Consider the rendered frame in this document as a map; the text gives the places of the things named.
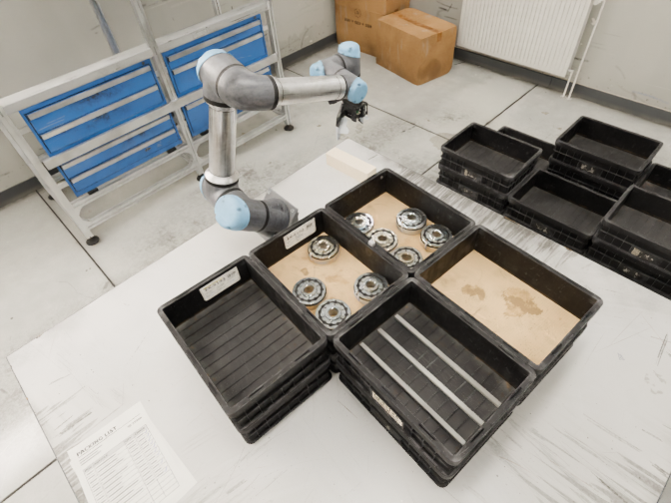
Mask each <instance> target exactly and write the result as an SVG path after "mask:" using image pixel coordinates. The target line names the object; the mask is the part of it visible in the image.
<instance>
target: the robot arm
mask: <svg viewBox="0 0 671 503"><path fill-rule="evenodd" d="M337 51H338V53H337V54H334V55H332V56H330V57H328V58H325V59H323V60H319V61H318V62H316V63H314V64H312V65H311V67H310V76H309V77H290V78H274V77H273V76H272V75H261V74H257V73H255V72H253V71H251V70H249V69H248V68H247V67H245V66H244V65H243V64H242V63H240V62H239V61H238V60H237V59H236V58H235V57H234V56H233V55H232V54H230V53H228V52H226V51H224V50H221V49H213V50H210V51H207V52H206V53H205V54H204V55H203V56H202V57H201V58H200V59H199V61H198V63H197V68H196V71H197V75H198V78H199V80H200V81H201V82H202V83H203V98H204V101H205V102H206V103H207V104H208V105H209V167H208V168H207V169H206V171H205V173H204V176H203V177H201V180H200V190H201V192H202V194H203V196H204V198H205V199H206V200H207V201H208V202H209V203H210V204H211V205H212V206H213V208H214V209H215V214H216V220H217V222H218V224H219V225H220V226H221V227H222V228H224V229H226V230H230V231H235V232H237V231H243V232H255V233H259V234H261V235H263V236H264V237H266V238H272V237H273V236H275V235H276V234H278V233H280V232H281V231H283V230H285V229H286V228H287V227H288V225H289V222H290V212H289V208H288V206H287V204H286V203H285V202H284V201H283V200H281V199H278V198H268V199H264V200H255V199H251V198H249V197H248V196H247V195H246V194H245V193H244V192H243V191H242V190H241V189H240V187H239V173H238V171H237V170H236V169H235V158H236V132H237V109H238V110H243V111H269V110H274V109H275V108H276V107H277V106H281V105H291V104H300V103H310V102H320V101H328V102H329V104H330V105H331V104H336V103H337V102H339V101H342V103H341V105H340V107H339V111H338V113H337V116H336V122H335V126H336V128H335V131H336V139H337V140H339V137H340V134H348V131H349V129H348V127H347V126H346V123H347V118H345V117H344V116H346V117H348V118H351V120H352V121H354V122H356V119H358V121H359V122H361V123H362V124H363V119H367V120H368V117H367V116H366V115H367V102H365V101H363V99H364V98H365V96H366V93H367V84H366V82H365V81H363V80H362V79H361V78H360V50H359V45H358V43H356V42H352V41H347V42H342V43H340V45H338V50H337ZM365 106H366V110H365Z"/></svg>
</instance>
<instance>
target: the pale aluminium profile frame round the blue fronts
mask: <svg viewBox="0 0 671 503"><path fill-rule="evenodd" d="M211 1H212V5H213V8H214V12H215V16H217V15H220V14H222V11H221V7H220V3H219V0H211ZM263 1H264V2H267V4H268V10H267V11H265V13H266V18H267V24H266V25H264V26H263V30H264V31H266V30H269V35H270V41H271V47H272V52H273V54H272V55H270V56H268V57H266V58H264V59H261V60H259V61H257V62H255V63H253V64H251V65H249V66H246V67H247V68H248V69H249V70H251V71H253V72H257V71H259V70H261V69H263V68H265V67H267V66H269V65H271V64H273V63H274V64H275V69H276V76H275V77H274V78H283V77H284V72H283V66H282V60H281V53H280V47H279V41H278V35H277V29H276V23H275V17H274V10H273V4H272V0H263ZM269 1H270V4H271V9H270V4H269ZM89 2H90V4H91V6H92V9H93V11H94V13H95V15H96V17H97V20H98V22H99V24H100V26H101V28H102V31H103V33H104V35H105V37H106V39H107V42H108V44H109V46H110V48H111V50H112V53H113V55H116V54H119V53H121V52H120V50H119V48H118V45H117V43H116V41H115V39H114V36H113V34H112V32H111V29H110V27H109V25H108V23H107V20H106V18H105V16H104V13H103V11H102V9H101V7H100V4H99V2H98V0H89ZM130 2H131V5H132V8H133V10H134V13H135V15H136V18H137V20H138V23H139V26H140V28H141V31H142V33H143V36H144V38H145V41H146V44H147V46H148V47H150V48H151V50H152V52H153V55H154V57H152V59H153V62H154V64H155V67H156V69H157V71H155V74H156V76H157V77H160V80H161V82H162V85H163V87H164V90H165V93H166V95H167V97H166V98H165V99H166V102H167V104H165V105H163V106H160V107H158V108H156V109H154V110H152V111H150V112H148V113H145V114H143V115H141V116H139V117H137V118H135V119H132V120H130V121H128V122H126V123H124V124H121V125H119V126H117V127H115V128H113V129H111V130H109V131H106V132H104V133H102V134H100V135H98V136H96V137H94V138H91V139H89V140H87V141H85V142H83V143H81V144H79V145H77V146H74V147H72V148H70V149H68V150H66V151H64V152H62V153H60V154H57V155H55V156H53V157H51V158H50V157H49V156H48V154H47V153H44V154H42V155H40V156H36V154H35V153H34V152H33V150H32V149H31V147H30V146H29V145H28V143H27V142H26V140H25V139H24V138H23V136H22V135H24V134H26V133H29V132H31V130H30V128H29V127H28V125H27V126H25V127H23V128H20V129H17V128H16V126H15V125H14V124H13V122H12V121H11V119H10V118H9V117H8V115H7V114H6V113H5V111H4V110H3V108H2V107H1V105H0V112H1V113H2V114H3V116H4V117H3V118H2V116H1V115H0V129H1V131H2V132H3V133H4V135H5V136H6V137H7V139H8V140H9V141H10V143H11V144H12V145H13V147H14V148H15V149H16V151H17V152H18V154H19V155H20V156H21V158H22V159H23V160H24V162H25V163H26V164H27V166H28V167H29V168H30V170H31V171H32V172H33V174H34V175H35V176H36V178H37V179H38V180H39V182H40V183H41V184H42V186H43V187H44V188H45V190H46V191H47V192H48V193H49V194H50V195H49V197H48V199H49V200H55V201H56V202H57V203H58V205H59V206H60V207H61V208H62V209H63V210H64V212H65V213H66V214H67V215H68V216H69V217H70V219H71V220H72V221H73V222H74V223H75V225H76V226H77V227H78V228H79V229H80V230H81V232H82V233H83V234H84V236H85V237H86V238H87V240H86V244H87V245H88V246H93V245H95V244H96V243H97V242H98V241H99V237H97V236H93V234H92V233H91V232H90V229H92V228H93V227H95V226H97V225H99V224H101V223H102V222H104V221H106V220H108V219H109V218H111V217H113V216H115V215H117V214H118V213H120V212H122V211H124V210H125V209H127V208H129V207H131V206H133V205H134V204H136V203H138V202H140V201H141V200H143V199H145V198H147V197H149V196H150V195H152V194H154V193H156V192H157V191H159V190H161V189H163V188H165V187H166V186H168V185H170V184H172V183H173V182H175V181H177V180H179V179H181V178H182V177H184V176H186V175H188V174H189V173H191V172H193V171H196V172H197V174H199V175H198V176H197V181H200V180H201V177H203V176H204V170H203V168H202V166H204V165H206V164H207V163H208V162H209V154H207V155H205V156H203V157H199V156H198V154H197V149H198V146H199V145H200V144H201V143H202V142H204V141H206V140H208V139H209V130H206V131H204V132H202V133H201V134H200V135H199V136H197V137H195V138H193V139H192V138H191V135H190V133H189V130H188V127H187V126H188V124H187V121H185V116H184V113H183V112H182V111H181V107H183V106H185V105H187V104H190V103H192V102H194V101H196V100H198V99H200V98H202V97H203V87H201V88H199V89H197V90H195V91H193V92H191V93H188V94H186V95H184V96H182V97H180V98H178V97H177V94H176V93H175V92H174V90H173V87H172V84H171V82H170V79H169V76H168V74H167V73H168V70H167V67H165V65H164V63H163V60H162V57H161V55H160V52H159V49H158V47H157V44H156V41H155V39H154V36H153V33H152V30H151V28H150V25H149V22H148V20H147V17H146V14H145V12H144V9H143V6H142V4H141V1H140V0H130ZM154 47H155V49H156V51H157V54H158V55H156V53H155V50H154ZM271 111H273V112H274V113H276V114H278V116H276V117H274V118H272V119H271V120H269V121H267V122H265V123H263V124H261V125H260V126H258V127H256V128H254V129H252V130H251V131H249V132H247V133H245V134H243V135H241V136H240V137H238V138H236V147H238V146H239V145H241V144H243V143H245V142H246V141H248V140H250V139H252V138H254V137H255V136H257V135H259V134H261V133H262V132H264V131H266V130H268V129H270V128H271V127H273V126H275V125H277V124H278V123H280V122H282V121H285V124H287V125H286V126H284V130H285V131H291V130H293V129H294V126H293V125H290V124H291V123H292V121H291V115H290V109H289V105H282V107H281V108H280V107H276V108H275V109H274V110H271ZM171 112H173V113H174V117H173V119H174V122H175V124H176V123H178V125H177V126H176V127H177V130H180V131H181V134H180V133H179V135H180V137H181V140H182V142H183V143H182V144H181V145H180V146H176V147H174V148H172V149H170V150H168V151H167V152H166V153H164V154H162V155H160V156H159V157H157V158H155V159H153V160H151V161H149V162H147V163H145V164H143V165H141V166H139V167H137V168H136V169H134V170H132V171H130V172H128V173H126V174H124V175H122V176H120V177H118V178H116V179H114V180H113V181H111V182H109V183H107V184H105V185H103V186H101V187H99V188H95V189H93V190H91V191H89V192H87V193H88V194H86V195H84V196H82V197H80V198H78V199H76V200H74V201H72V202H69V201H68V199H67V198H66V197H65V195H64V194H63V192H62V191H61V189H63V188H65V187H67V186H69V185H68V184H67V182H66V181H64V182H62V183H60V184H58V185H57V184H56V183H57V182H59V181H61V180H63V179H64V178H63V176H62V175H61V173H60V172H59V173H57V174H54V175H52V176H50V174H49V173H48V171H49V170H52V169H54V168H56V167H58V166H60V165H62V164H64V163H66V162H68V161H70V160H72V159H74V158H77V157H79V156H81V155H83V154H85V153H87V152H89V151H91V150H93V149H95V148H97V147H99V146H101V145H103V144H106V143H108V142H110V141H112V140H114V139H116V138H118V137H120V136H122V135H124V134H126V133H129V132H131V131H133V130H135V129H137V128H139V127H141V126H143V125H146V124H148V123H150V122H152V121H154V120H156V119H158V118H160V117H162V116H164V115H167V114H169V113H171ZM259 112H261V111H244V112H242V113H240V114H238V115H237V124H238V123H240V122H242V121H244V120H246V119H247V118H249V117H251V116H253V115H255V114H257V113H259ZM177 156H180V157H181V158H183V159H184V160H185V161H187V162H188V165H187V166H185V167H183V168H182V169H180V170H178V171H176V172H174V173H172V174H171V175H169V176H167V177H165V178H163V179H162V180H160V181H158V182H156V183H154V184H153V185H151V186H149V187H147V188H145V189H143V190H142V191H140V192H138V193H136V194H134V195H133V196H131V197H129V198H127V199H125V200H123V201H122V202H120V203H118V204H116V205H114V206H113V207H111V208H109V209H107V210H105V211H103V212H102V213H100V214H98V215H96V216H94V217H93V218H91V219H82V218H80V216H79V215H80V211H81V209H82V207H83V206H85V205H87V204H89V203H91V202H93V201H95V200H97V199H98V198H100V197H102V196H104V195H106V194H108V193H110V192H112V191H113V190H115V189H117V188H119V187H121V186H123V185H125V184H127V183H128V182H130V181H132V180H134V179H136V178H138V177H140V176H142V175H143V174H145V173H147V172H149V171H151V170H153V169H155V168H157V167H158V166H160V165H162V164H164V163H166V162H168V161H170V160H172V159H173V158H175V157H177ZM43 165H44V166H45V167H44V166H43ZM46 169H47V170H48V171H47V170H46Z"/></svg>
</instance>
